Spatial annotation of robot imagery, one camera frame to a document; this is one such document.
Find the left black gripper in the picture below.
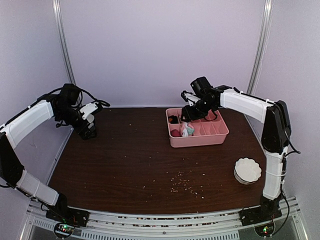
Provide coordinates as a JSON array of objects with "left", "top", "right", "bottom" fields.
[{"left": 56, "top": 105, "right": 97, "bottom": 140}]

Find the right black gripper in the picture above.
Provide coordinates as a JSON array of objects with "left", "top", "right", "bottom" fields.
[{"left": 181, "top": 98, "right": 215, "bottom": 123}]

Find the pink divided organizer tray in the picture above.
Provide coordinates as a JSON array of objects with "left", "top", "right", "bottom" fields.
[{"left": 165, "top": 108, "right": 229, "bottom": 148}]

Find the pink patterned sock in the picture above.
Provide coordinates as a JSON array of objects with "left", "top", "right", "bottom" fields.
[{"left": 180, "top": 122, "right": 195, "bottom": 137}]

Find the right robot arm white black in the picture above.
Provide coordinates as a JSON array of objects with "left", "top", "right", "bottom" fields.
[{"left": 180, "top": 76, "right": 300, "bottom": 221}]

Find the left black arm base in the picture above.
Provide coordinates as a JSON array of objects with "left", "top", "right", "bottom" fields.
[{"left": 45, "top": 208, "right": 90, "bottom": 227}]

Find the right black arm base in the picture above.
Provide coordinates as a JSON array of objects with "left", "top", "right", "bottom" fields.
[{"left": 238, "top": 206, "right": 283, "bottom": 226}]

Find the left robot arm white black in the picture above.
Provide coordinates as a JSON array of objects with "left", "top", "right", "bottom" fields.
[{"left": 0, "top": 83, "right": 110, "bottom": 222}]

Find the black item in tray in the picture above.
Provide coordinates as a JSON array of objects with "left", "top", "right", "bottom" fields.
[{"left": 168, "top": 115, "right": 179, "bottom": 124}]

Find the maroon rolled sock in tray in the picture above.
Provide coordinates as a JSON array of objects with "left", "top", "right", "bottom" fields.
[{"left": 170, "top": 129, "right": 182, "bottom": 138}]

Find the white scalloped bowl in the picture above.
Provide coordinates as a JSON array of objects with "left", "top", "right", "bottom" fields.
[{"left": 233, "top": 157, "right": 262, "bottom": 185}]

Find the left circuit board with leds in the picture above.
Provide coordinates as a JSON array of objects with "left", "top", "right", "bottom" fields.
[{"left": 53, "top": 222, "right": 75, "bottom": 239}]

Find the circuit board with leds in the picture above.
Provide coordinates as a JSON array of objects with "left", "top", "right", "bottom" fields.
[
  {"left": 53, "top": 222, "right": 75, "bottom": 239},
  {"left": 254, "top": 222, "right": 275, "bottom": 238}
]

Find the right circuit board with leds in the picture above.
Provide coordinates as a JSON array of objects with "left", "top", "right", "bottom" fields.
[{"left": 254, "top": 222, "right": 275, "bottom": 238}]

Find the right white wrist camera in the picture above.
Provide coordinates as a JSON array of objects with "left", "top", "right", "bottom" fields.
[{"left": 181, "top": 90, "right": 200, "bottom": 107}]

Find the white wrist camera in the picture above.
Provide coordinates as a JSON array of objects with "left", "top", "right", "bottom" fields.
[
  {"left": 79, "top": 103, "right": 98, "bottom": 120},
  {"left": 181, "top": 90, "right": 200, "bottom": 107}
]

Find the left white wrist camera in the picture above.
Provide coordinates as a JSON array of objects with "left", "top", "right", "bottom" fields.
[{"left": 79, "top": 103, "right": 98, "bottom": 120}]

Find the left aluminium frame post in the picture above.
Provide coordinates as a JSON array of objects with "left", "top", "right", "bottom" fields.
[{"left": 52, "top": 0, "right": 77, "bottom": 86}]

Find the aluminium frame post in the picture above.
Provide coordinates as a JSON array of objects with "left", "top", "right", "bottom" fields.
[
  {"left": 52, "top": 0, "right": 77, "bottom": 86},
  {"left": 246, "top": 0, "right": 274, "bottom": 96}
]

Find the right aluminium frame post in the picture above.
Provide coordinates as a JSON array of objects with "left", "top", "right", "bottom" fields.
[{"left": 246, "top": 0, "right": 274, "bottom": 96}]

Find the aluminium front rail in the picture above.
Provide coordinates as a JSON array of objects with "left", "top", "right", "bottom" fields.
[{"left": 20, "top": 197, "right": 309, "bottom": 240}]

